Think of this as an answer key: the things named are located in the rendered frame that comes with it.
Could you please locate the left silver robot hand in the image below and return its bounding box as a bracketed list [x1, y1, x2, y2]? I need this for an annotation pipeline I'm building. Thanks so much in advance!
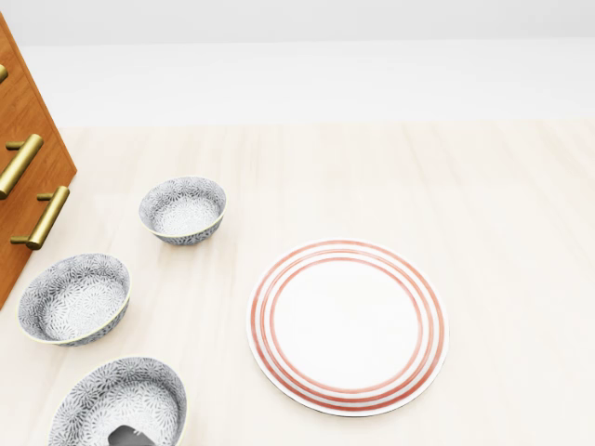
[107, 424, 154, 446]

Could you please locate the small grey patterned bowl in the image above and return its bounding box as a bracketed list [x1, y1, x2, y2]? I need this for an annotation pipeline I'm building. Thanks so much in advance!
[138, 175, 229, 247]

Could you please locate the white plate with red rings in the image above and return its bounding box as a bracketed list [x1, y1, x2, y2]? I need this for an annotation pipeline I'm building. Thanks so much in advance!
[245, 238, 451, 418]

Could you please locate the wooden cabinet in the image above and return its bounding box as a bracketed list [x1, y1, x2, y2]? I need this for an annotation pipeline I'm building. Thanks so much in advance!
[0, 12, 78, 310]

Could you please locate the long brass drawer handle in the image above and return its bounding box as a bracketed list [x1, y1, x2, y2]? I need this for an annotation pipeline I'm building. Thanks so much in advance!
[0, 133, 45, 202]
[9, 185, 72, 252]

